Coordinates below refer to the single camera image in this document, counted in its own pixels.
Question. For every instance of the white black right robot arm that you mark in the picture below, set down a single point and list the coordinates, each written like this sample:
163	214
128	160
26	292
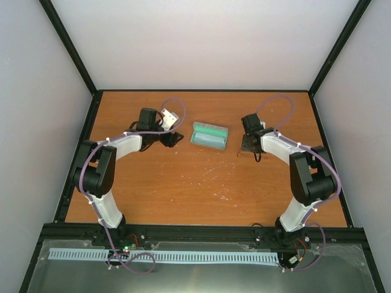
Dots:
313	180

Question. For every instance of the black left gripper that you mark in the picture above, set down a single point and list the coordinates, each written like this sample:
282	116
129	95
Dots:
171	140

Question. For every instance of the light blue cleaning cloth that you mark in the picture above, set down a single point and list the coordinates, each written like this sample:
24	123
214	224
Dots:
210	141

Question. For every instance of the black aluminium frame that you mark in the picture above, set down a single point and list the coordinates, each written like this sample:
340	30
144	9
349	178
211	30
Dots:
191	193

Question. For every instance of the grey leather glasses case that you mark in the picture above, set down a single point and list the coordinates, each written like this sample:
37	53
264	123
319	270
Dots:
209	129

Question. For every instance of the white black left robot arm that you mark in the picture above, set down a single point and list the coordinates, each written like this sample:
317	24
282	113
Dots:
94	169

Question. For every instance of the metal front plate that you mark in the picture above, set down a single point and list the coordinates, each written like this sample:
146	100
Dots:
322	268

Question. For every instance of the light blue slotted cable duct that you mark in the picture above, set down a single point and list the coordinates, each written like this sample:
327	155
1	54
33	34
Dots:
170	257

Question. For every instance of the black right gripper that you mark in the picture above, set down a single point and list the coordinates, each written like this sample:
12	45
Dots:
244	145

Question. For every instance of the red thin-frame sunglasses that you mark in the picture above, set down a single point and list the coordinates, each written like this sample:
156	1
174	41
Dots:
250	155

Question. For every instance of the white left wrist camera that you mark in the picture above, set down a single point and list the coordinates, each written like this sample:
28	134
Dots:
169	119

